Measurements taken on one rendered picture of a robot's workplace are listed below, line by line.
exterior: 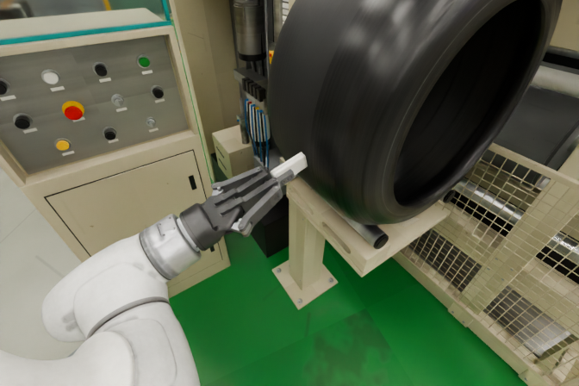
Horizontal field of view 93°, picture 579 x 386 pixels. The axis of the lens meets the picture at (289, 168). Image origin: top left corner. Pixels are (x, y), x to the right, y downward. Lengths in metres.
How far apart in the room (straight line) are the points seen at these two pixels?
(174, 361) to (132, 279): 0.12
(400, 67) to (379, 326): 1.38
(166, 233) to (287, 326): 1.17
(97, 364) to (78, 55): 0.81
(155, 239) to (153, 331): 0.12
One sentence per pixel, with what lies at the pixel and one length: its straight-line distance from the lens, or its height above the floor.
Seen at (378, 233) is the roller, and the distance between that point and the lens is 0.70.
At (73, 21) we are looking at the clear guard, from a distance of 0.98.
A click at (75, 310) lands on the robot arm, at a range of 0.49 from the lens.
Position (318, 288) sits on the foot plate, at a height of 0.01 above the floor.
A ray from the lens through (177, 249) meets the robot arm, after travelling 0.45.
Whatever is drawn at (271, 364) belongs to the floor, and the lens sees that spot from 1.51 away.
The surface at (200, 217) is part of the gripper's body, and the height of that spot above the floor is 1.13.
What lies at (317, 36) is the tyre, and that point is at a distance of 0.48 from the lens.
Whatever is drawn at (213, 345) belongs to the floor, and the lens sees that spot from 1.57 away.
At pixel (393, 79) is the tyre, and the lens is 0.40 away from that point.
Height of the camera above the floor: 1.45
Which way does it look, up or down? 39 degrees down
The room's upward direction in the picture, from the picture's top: straight up
